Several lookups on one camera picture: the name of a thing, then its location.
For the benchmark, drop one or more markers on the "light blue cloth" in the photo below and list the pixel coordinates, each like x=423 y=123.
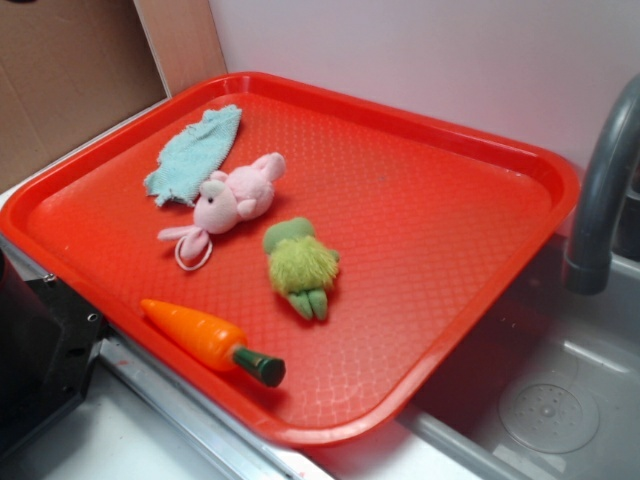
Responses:
x=191 y=156

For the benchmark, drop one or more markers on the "brown cardboard panel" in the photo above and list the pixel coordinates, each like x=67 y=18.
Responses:
x=71 y=70

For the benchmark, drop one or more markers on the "green plush animal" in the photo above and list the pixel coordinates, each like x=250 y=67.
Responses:
x=301 y=269

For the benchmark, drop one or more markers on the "grey toy faucet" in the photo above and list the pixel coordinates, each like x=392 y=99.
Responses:
x=606 y=220

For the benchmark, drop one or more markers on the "pink plush bunny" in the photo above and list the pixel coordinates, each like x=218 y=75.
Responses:
x=225 y=200

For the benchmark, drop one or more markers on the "red plastic tray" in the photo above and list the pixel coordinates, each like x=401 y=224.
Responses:
x=432 y=222

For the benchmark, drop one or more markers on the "grey toy sink basin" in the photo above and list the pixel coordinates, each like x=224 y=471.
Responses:
x=546 y=385

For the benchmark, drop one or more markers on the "orange plastic toy carrot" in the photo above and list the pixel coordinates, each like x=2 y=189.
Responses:
x=216 y=343

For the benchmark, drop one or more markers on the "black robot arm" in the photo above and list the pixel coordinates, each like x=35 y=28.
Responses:
x=50 y=338

